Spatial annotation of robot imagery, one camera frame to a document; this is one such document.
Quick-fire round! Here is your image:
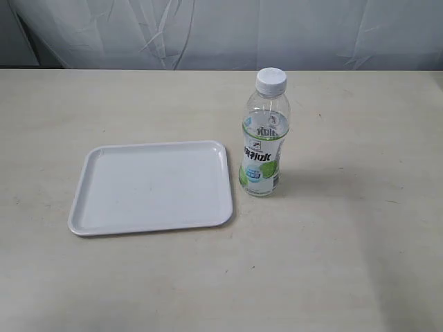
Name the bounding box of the clear plastic water bottle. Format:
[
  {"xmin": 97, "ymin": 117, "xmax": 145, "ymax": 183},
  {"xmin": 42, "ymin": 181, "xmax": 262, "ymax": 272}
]
[{"xmin": 239, "ymin": 67, "xmax": 291, "ymax": 196}]

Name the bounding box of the white rectangular plastic tray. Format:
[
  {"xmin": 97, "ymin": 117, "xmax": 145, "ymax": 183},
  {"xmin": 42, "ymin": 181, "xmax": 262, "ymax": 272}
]
[{"xmin": 68, "ymin": 140, "xmax": 233, "ymax": 237}]

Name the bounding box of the white wrinkled backdrop curtain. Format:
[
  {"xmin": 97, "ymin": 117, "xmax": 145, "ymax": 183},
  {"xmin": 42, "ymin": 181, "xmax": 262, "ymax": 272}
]
[{"xmin": 1, "ymin": 1, "xmax": 442, "ymax": 71}]

